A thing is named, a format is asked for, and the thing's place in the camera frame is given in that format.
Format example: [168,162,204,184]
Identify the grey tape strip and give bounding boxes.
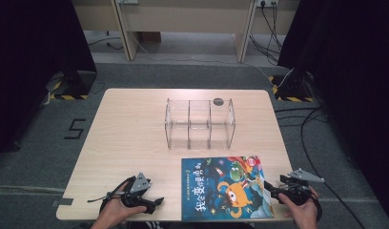
[51,198,74,207]

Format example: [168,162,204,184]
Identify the person's striped clothing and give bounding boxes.
[144,220,167,229]

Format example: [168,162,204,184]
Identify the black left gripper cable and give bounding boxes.
[87,177,134,204]

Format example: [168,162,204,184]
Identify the clear acrylic divided organizer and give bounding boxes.
[164,97,236,151]

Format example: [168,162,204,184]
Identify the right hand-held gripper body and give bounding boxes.
[277,168,325,206]

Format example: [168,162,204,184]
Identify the bundle of black wall cables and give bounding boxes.
[248,1,284,67]

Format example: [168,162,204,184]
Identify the beige wooden desk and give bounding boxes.
[72,0,300,63]

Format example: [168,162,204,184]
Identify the white floor cable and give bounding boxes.
[120,3,294,90]

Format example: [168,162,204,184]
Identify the black stand base hazard tape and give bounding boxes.
[268,68,316,103]
[49,70,98,101]

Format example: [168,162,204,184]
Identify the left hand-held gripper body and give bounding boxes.
[120,172,156,208]

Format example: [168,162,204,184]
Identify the black curtain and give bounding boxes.
[0,0,98,161]
[277,0,389,220]

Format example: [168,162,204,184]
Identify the person's right hand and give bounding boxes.
[277,187,319,223]

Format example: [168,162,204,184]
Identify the person's left hand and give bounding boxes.
[101,181,148,225]

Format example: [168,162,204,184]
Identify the white wall socket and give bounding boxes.
[256,0,279,9]

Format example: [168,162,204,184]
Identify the thin black floor cable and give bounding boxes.
[87,31,124,52]

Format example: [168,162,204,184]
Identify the colourful children's picture book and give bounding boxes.
[181,155,275,222]

